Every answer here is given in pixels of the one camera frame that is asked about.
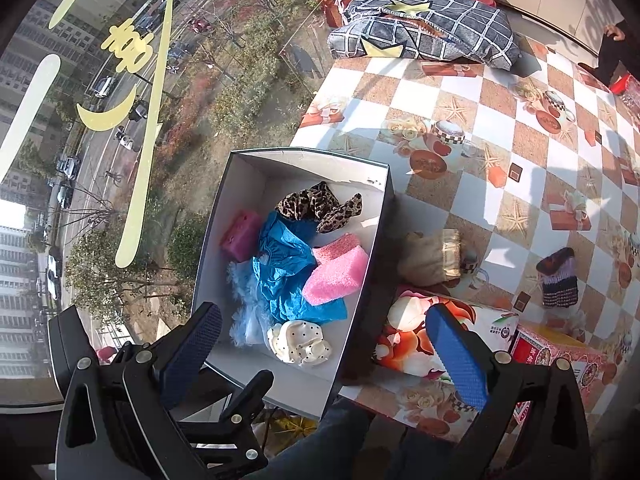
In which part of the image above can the blue plastic shoe cover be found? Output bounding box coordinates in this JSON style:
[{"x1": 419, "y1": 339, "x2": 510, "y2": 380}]
[{"x1": 252, "y1": 210, "x2": 314, "y2": 301}]

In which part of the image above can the pink bubble wrap block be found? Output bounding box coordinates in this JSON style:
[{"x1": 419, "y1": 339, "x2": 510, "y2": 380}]
[{"x1": 220, "y1": 210, "x2": 262, "y2": 262}]

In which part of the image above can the white polka dot scrunchie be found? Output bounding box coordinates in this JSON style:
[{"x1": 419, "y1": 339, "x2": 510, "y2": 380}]
[{"x1": 267, "y1": 320, "x2": 332, "y2": 367}]

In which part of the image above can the leopard print scrunchie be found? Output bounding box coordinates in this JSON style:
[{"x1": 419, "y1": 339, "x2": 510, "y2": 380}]
[{"x1": 276, "y1": 181, "x2": 362, "y2": 234}]

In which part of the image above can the checkered floral tablecloth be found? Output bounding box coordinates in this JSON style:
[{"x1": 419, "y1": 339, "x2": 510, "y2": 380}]
[{"x1": 293, "y1": 37, "x2": 639, "y2": 427}]

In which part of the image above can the seated person in black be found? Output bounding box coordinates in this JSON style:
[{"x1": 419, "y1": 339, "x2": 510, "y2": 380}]
[{"x1": 578, "y1": 20, "x2": 640, "y2": 86}]

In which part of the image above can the dark plaid pillow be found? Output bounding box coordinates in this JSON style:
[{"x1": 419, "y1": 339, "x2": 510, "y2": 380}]
[{"x1": 328, "y1": 0, "x2": 521, "y2": 70}]

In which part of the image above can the purple striped knit sock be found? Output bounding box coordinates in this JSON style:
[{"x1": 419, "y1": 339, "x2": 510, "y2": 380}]
[{"x1": 536, "y1": 247, "x2": 578, "y2": 308}]

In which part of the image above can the white open storage box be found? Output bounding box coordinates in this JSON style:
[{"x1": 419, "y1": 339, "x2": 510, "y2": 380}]
[{"x1": 193, "y1": 148, "x2": 394, "y2": 418}]

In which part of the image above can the pink foam sponge block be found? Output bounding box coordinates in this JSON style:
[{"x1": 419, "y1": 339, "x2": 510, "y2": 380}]
[{"x1": 303, "y1": 246, "x2": 369, "y2": 306}]

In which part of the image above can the orange floral tissue pack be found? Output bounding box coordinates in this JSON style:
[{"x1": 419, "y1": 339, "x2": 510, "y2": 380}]
[{"x1": 372, "y1": 287, "x2": 518, "y2": 382}]

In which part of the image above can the beige burlap pouch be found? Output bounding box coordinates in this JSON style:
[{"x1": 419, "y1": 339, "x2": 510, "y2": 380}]
[{"x1": 397, "y1": 229, "x2": 461, "y2": 287}]

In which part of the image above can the red plastic bag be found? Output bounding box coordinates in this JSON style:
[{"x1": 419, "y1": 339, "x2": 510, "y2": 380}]
[{"x1": 610, "y1": 73, "x2": 640, "y2": 114}]

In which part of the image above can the light blue fluffy cloth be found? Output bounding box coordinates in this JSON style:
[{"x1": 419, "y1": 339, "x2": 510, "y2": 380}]
[{"x1": 227, "y1": 260, "x2": 273, "y2": 347}]

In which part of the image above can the pink knit sock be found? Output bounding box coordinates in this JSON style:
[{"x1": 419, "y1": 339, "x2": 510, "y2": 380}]
[{"x1": 312, "y1": 233, "x2": 360, "y2": 264}]

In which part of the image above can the red patterned cardboard box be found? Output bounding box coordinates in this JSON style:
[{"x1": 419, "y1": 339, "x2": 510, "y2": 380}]
[{"x1": 508, "y1": 320, "x2": 609, "y2": 426}]

